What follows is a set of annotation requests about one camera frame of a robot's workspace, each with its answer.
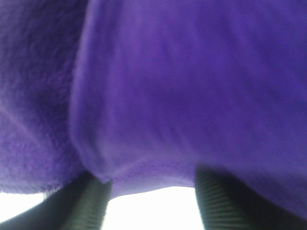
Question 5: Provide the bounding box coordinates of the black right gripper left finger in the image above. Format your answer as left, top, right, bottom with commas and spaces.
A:
0, 172, 112, 230

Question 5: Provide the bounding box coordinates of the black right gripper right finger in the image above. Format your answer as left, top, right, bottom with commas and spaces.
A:
195, 166, 307, 230

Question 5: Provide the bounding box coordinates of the purple towel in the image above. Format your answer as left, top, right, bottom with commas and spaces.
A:
0, 0, 307, 218

